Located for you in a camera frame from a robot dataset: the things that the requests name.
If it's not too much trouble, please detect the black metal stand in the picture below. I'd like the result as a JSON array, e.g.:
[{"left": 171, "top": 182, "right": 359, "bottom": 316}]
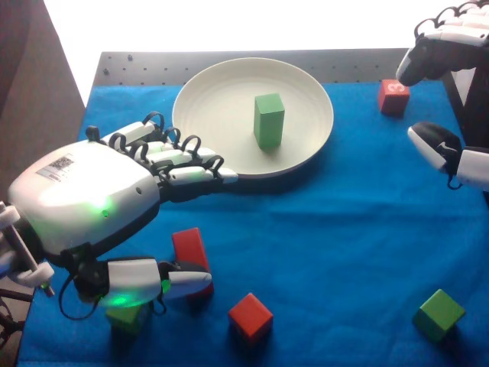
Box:
[{"left": 442, "top": 67, "right": 489, "bottom": 152}]

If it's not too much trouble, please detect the white round plate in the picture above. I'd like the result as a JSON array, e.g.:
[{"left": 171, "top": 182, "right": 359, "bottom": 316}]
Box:
[{"left": 171, "top": 57, "right": 335, "bottom": 180}]

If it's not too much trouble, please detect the tall red block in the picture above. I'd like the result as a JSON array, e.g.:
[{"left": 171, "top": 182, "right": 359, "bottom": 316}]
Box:
[{"left": 170, "top": 227, "right": 215, "bottom": 301}]

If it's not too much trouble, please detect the blue table cloth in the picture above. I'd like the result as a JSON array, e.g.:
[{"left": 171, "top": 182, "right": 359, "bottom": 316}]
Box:
[{"left": 17, "top": 82, "right": 489, "bottom": 367}]

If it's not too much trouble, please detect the black tripod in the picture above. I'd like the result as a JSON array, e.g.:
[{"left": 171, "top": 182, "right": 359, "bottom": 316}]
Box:
[{"left": 0, "top": 288, "right": 34, "bottom": 347}]

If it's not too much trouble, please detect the green wooden cube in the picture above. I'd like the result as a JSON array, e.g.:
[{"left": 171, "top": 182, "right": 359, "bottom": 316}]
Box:
[
  {"left": 105, "top": 304, "right": 151, "bottom": 336},
  {"left": 412, "top": 288, "right": 467, "bottom": 343}
]

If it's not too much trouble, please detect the brown curtain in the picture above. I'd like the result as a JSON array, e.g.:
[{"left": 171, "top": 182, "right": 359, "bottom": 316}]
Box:
[{"left": 0, "top": 0, "right": 87, "bottom": 200}]

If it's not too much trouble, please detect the tall green block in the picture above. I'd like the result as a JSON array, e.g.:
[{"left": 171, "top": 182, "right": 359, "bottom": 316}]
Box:
[{"left": 253, "top": 93, "right": 287, "bottom": 151}]

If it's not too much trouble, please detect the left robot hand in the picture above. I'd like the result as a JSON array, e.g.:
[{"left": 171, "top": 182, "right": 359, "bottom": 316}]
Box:
[{"left": 6, "top": 110, "right": 240, "bottom": 310}]

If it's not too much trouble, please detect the red cube with number three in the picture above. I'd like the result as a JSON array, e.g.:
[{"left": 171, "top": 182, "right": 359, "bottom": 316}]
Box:
[{"left": 377, "top": 79, "right": 411, "bottom": 117}]

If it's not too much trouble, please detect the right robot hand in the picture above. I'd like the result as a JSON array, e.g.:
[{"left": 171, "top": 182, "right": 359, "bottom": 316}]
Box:
[{"left": 395, "top": 0, "right": 489, "bottom": 191}]

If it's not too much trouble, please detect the red wooden cube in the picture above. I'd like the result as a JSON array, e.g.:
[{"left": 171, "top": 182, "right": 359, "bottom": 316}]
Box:
[{"left": 228, "top": 292, "right": 274, "bottom": 341}]

